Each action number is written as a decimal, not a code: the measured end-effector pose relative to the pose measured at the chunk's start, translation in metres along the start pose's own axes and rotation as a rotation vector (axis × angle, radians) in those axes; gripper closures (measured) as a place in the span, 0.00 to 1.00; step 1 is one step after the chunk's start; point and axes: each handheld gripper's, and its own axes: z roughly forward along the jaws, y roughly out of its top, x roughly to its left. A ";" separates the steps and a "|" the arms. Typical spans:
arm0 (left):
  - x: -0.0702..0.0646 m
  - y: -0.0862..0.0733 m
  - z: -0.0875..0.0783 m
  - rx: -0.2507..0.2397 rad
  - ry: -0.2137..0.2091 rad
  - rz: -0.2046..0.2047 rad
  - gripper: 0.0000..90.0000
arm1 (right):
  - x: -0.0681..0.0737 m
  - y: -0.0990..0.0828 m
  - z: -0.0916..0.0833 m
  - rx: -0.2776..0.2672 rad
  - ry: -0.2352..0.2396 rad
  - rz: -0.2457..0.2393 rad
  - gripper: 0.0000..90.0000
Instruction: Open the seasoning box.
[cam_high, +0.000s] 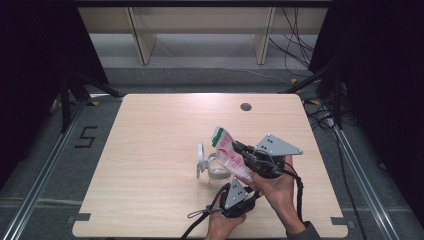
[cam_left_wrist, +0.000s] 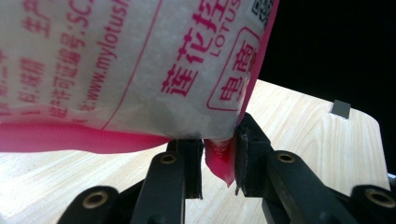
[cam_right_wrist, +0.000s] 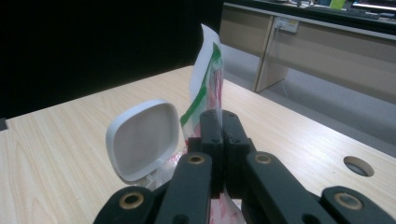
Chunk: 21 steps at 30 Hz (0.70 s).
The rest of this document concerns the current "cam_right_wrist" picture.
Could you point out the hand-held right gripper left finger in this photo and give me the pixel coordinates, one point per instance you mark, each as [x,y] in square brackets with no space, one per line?
[211,130]

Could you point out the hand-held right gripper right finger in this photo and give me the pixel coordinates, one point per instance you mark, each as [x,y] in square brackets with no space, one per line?
[233,130]

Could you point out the pink and white plastic bag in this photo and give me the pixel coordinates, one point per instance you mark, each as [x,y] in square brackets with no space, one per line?
[207,87]

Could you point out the beige wooden desk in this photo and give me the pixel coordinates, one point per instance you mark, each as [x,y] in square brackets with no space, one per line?
[327,53]

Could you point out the dark curtain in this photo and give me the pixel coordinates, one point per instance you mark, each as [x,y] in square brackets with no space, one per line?
[93,46]

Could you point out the green object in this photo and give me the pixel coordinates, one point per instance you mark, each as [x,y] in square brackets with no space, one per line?
[337,3]

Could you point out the black tape strip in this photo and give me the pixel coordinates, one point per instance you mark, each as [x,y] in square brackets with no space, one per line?
[2,123]

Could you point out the white wall socket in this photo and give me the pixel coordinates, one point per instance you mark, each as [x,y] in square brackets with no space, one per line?
[286,24]

